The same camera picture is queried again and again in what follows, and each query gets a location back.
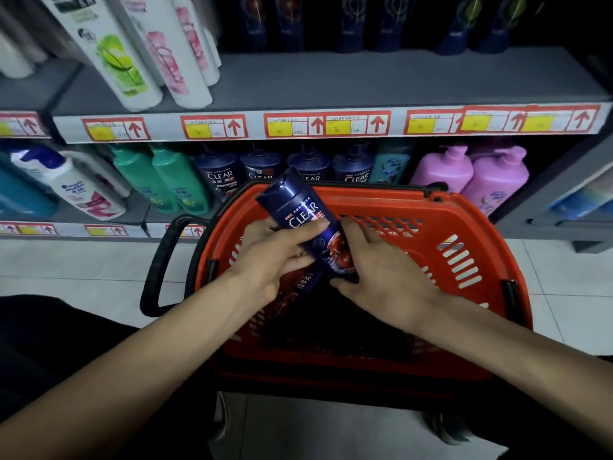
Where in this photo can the navy round bottle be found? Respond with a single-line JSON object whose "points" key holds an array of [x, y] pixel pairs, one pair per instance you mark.
{"points": [[261, 165], [353, 165], [218, 172], [310, 165]]}

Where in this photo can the small teal bottle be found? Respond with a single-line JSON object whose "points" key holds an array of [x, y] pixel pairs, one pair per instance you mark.
{"points": [[390, 165]]}

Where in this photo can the beige bottle white base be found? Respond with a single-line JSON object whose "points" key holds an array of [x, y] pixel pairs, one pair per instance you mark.
{"points": [[36, 50], [14, 59]]}

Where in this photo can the person's black trousers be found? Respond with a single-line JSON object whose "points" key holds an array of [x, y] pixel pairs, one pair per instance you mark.
{"points": [[28, 340]]}

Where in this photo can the white blue tube bottle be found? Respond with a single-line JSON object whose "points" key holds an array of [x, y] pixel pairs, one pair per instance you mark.
{"points": [[584, 198]]}

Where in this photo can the person's left grey shoe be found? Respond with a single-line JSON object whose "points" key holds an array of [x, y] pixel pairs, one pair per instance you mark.
{"points": [[222, 416]]}

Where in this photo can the person's right hand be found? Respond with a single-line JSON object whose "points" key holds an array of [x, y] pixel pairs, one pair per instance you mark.
{"points": [[392, 287]]}

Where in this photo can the green bottle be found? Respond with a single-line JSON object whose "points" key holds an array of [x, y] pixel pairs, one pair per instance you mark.
{"points": [[182, 182], [143, 179]]}

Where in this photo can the person's right forearm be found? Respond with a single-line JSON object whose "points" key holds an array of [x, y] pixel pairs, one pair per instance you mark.
{"points": [[527, 359]]}

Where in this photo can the grey metal store shelving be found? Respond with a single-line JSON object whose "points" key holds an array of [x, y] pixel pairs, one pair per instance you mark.
{"points": [[115, 129]]}

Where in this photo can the grey end rack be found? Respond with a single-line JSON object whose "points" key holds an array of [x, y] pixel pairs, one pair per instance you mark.
{"points": [[527, 229]]}

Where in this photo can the white green-label shampoo bottle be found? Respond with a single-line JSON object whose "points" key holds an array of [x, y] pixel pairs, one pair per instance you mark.
{"points": [[110, 57]]}

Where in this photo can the white pink-label shampoo bottle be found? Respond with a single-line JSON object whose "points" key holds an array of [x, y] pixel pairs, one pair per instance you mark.
{"points": [[172, 67], [201, 52], [215, 50]]}

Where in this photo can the grey store shelf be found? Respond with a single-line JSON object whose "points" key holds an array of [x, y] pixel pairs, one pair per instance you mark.
{"points": [[335, 81]]}

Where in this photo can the person's left forearm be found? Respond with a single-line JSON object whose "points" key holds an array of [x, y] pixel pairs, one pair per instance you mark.
{"points": [[134, 368]]}

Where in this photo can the white pump bottle blue cap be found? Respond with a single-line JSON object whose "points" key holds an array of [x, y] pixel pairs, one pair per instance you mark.
{"points": [[81, 191]]}

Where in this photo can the person's right grey shoe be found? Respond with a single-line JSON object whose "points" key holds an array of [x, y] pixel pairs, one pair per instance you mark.
{"points": [[448, 426]]}

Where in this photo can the dark red-label shampoo bottle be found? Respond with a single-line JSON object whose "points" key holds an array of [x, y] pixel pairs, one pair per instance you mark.
{"points": [[297, 205]]}

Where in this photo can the orange shopping basket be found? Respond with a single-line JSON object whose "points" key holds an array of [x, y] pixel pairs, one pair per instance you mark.
{"points": [[407, 205]]}

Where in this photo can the navy red Clear bottle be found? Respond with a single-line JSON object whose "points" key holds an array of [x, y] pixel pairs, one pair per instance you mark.
{"points": [[299, 287]]}

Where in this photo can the person's grey shoe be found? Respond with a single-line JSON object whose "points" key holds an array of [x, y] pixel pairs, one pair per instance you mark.
{"points": [[448, 426], [222, 416]]}

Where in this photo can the person's left hand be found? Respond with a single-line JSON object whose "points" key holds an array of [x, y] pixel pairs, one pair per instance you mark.
{"points": [[268, 263]]}

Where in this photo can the purple pump bottle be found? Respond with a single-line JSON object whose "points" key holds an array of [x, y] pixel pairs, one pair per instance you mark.
{"points": [[495, 179], [443, 170]]}

